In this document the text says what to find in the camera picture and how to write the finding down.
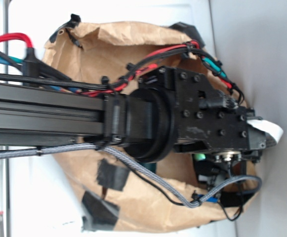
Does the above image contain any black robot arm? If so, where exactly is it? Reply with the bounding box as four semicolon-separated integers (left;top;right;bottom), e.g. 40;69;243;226
0;45;282;162

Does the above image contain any red and black cable bundle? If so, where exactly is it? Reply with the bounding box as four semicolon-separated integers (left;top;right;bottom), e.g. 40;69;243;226
0;33;245;104

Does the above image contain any grey braided cable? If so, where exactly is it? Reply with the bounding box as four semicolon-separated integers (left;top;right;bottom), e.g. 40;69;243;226
0;144;263;208

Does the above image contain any green plush frog animal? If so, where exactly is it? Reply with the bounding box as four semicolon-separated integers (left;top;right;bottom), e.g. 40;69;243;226
193;154;206;161

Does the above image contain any dark green oblong capsule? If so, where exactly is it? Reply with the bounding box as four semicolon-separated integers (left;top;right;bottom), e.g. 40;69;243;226
142;163;157;173

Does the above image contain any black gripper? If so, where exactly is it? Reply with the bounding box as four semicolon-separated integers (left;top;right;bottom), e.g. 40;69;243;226
139;67;284;160

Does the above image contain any brown paper bag bin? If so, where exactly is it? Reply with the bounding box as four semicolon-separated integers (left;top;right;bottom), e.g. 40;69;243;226
43;15;258;233

